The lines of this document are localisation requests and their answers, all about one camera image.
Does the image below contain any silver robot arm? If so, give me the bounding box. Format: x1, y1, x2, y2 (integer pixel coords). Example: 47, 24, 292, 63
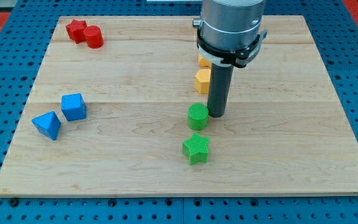
193, 0, 265, 50

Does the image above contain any blue cube block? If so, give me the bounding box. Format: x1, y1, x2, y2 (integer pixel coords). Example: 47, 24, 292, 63
61, 93, 86, 121

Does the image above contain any blue triangle block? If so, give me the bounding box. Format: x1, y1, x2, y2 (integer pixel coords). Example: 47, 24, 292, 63
32, 111, 61, 141

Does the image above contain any green cylinder block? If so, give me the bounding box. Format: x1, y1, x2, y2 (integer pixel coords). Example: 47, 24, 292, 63
188, 103, 209, 131

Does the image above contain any yellow hexagon block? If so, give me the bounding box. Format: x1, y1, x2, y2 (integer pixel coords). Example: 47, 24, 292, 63
194, 68, 211, 94

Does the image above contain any green star block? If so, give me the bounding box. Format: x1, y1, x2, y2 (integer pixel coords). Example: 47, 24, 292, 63
182, 132, 210, 166

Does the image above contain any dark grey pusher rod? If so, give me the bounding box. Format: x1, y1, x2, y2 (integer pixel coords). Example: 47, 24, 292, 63
207, 64, 234, 118

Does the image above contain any yellow block behind rod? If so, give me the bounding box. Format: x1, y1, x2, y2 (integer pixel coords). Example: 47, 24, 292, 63
198, 54, 212, 67

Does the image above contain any wooden board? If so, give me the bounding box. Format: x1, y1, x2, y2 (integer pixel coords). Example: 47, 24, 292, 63
0, 16, 358, 198

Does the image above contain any red cylinder block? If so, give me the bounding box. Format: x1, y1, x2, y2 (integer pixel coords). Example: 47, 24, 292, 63
83, 26, 104, 49

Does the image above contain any red star block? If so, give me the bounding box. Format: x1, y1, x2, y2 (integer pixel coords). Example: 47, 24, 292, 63
65, 19, 87, 44

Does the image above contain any black and white clamp ring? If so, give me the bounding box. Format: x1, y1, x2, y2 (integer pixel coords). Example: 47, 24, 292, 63
196, 28, 269, 69

